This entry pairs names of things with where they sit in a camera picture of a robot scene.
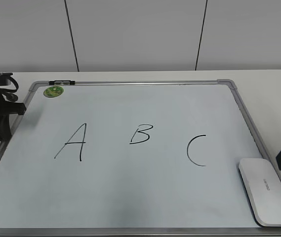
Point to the white whiteboard eraser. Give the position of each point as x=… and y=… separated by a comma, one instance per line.
x=263, y=188

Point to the green round magnet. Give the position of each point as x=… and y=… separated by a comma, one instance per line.
x=53, y=91

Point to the white framed whiteboard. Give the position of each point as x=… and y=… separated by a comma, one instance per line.
x=129, y=158

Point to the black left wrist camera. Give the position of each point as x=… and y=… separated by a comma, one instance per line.
x=5, y=79

